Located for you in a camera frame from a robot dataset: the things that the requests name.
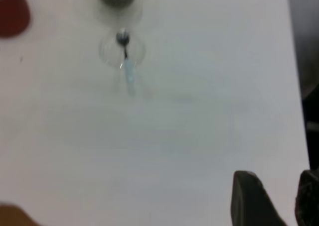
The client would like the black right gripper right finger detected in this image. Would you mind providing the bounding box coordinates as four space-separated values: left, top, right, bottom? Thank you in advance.
296 169 319 226

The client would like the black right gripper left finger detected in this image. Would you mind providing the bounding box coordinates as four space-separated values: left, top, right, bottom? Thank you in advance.
230 170 288 226

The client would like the metal spoon light-blue handle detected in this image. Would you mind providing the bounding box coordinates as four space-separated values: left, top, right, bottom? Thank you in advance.
115 27 137 96

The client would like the red ceramic mug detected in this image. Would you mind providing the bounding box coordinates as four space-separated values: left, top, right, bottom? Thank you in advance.
0 0 32 39

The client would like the clear glass saucer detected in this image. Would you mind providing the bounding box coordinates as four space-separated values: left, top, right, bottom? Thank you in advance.
99 28 147 68

